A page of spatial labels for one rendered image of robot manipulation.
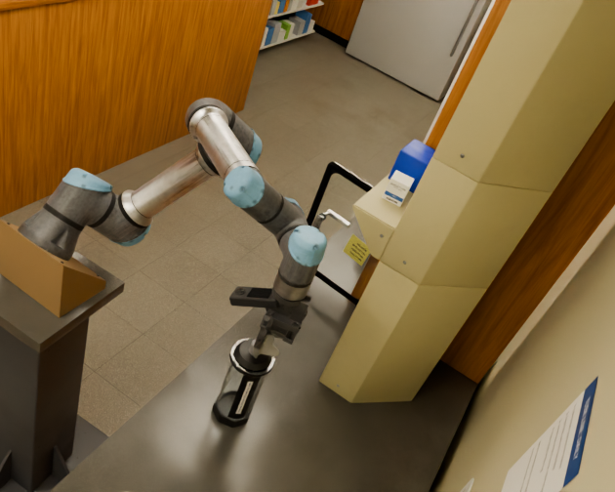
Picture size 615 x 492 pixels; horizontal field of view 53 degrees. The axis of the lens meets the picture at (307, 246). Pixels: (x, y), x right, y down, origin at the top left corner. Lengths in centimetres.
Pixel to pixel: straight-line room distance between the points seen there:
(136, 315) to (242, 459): 162
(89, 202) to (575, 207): 126
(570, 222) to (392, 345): 56
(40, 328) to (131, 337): 127
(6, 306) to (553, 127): 140
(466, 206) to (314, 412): 72
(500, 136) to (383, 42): 543
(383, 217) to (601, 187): 56
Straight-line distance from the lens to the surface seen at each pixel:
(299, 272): 123
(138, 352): 293
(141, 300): 316
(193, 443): 158
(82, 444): 263
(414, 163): 155
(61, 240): 172
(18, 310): 179
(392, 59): 665
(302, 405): 172
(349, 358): 168
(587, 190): 168
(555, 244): 175
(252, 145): 160
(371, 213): 144
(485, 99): 126
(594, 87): 132
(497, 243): 147
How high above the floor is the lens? 226
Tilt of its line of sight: 37 degrees down
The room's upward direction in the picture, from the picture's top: 22 degrees clockwise
